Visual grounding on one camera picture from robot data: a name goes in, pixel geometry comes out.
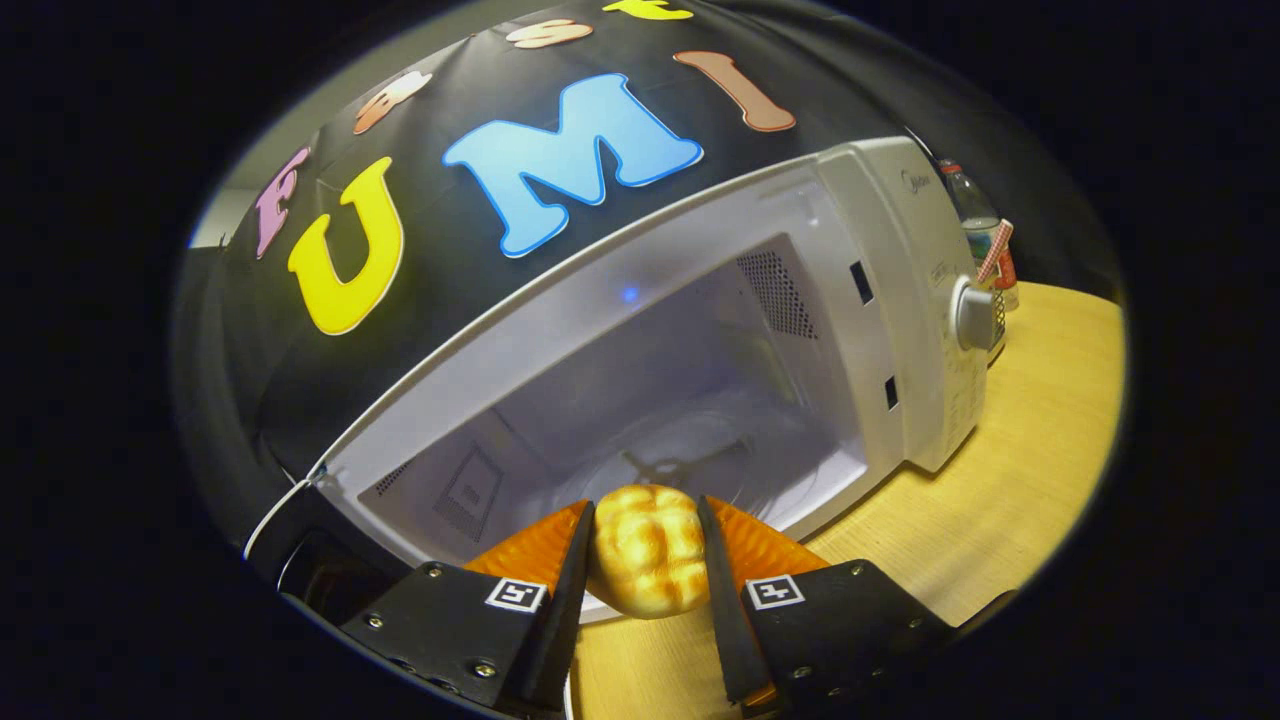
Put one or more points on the golden bread bun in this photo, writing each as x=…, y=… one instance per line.
x=645, y=550

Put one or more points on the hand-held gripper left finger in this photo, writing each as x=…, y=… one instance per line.
x=570, y=610

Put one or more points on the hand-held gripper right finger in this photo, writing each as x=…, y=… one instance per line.
x=728, y=620

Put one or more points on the clear bottle red label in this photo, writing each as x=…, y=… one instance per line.
x=965, y=200

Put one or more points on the white microwave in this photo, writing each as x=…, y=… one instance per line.
x=900, y=250

